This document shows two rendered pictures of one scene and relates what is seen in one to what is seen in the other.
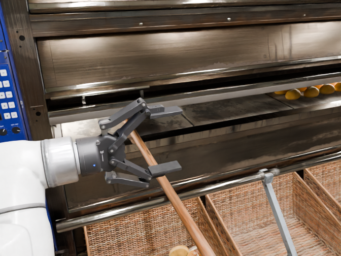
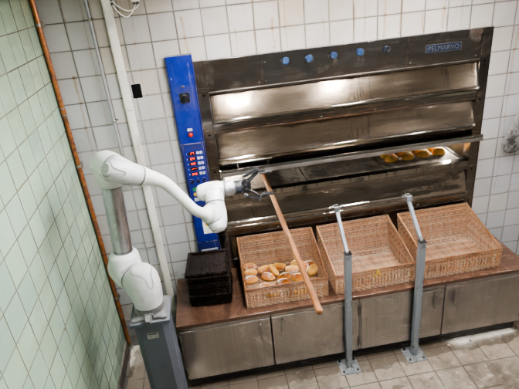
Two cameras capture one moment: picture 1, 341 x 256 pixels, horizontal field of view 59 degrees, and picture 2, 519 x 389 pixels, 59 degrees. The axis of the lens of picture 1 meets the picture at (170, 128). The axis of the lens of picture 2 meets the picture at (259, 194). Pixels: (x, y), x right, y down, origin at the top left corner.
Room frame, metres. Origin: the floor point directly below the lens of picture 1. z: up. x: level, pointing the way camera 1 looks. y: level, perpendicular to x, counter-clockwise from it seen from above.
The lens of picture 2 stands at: (-1.71, -0.57, 2.55)
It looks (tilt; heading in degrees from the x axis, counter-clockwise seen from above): 26 degrees down; 15
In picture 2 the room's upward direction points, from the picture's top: 6 degrees counter-clockwise
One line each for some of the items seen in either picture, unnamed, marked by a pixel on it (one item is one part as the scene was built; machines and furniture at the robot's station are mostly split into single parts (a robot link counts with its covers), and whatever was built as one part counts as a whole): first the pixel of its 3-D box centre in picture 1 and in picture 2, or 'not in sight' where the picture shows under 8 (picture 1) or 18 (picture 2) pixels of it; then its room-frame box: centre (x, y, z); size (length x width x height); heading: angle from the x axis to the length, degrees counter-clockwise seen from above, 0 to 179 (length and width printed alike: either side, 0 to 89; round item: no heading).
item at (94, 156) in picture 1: (101, 153); (242, 186); (0.51, 0.14, 1.49); 0.09 x 0.07 x 0.08; 111
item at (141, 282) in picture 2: not in sight; (143, 283); (0.01, 0.57, 1.17); 0.18 x 0.16 x 0.22; 55
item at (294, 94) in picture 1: (288, 77); (401, 143); (1.94, -0.78, 1.21); 0.61 x 0.48 x 0.06; 21
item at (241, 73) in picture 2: not in sight; (346, 60); (1.34, -0.39, 1.99); 1.80 x 0.08 x 0.21; 111
